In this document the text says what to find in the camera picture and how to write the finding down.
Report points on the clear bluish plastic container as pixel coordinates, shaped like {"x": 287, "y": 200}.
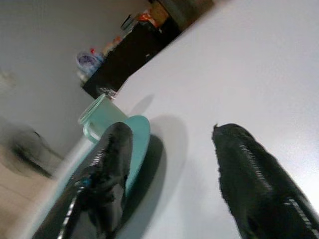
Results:
{"x": 86, "y": 62}

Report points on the teal mug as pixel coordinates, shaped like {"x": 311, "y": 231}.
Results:
{"x": 107, "y": 112}

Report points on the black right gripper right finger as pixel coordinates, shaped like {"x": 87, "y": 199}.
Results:
{"x": 251, "y": 179}

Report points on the black cabinet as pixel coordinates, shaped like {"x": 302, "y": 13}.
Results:
{"x": 129, "y": 54}

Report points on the colourful packages pile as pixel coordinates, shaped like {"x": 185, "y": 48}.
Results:
{"x": 152, "y": 16}

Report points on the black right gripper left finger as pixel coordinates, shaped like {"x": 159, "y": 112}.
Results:
{"x": 112, "y": 154}

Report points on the teal round plate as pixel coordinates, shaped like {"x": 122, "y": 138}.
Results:
{"x": 139, "y": 139}

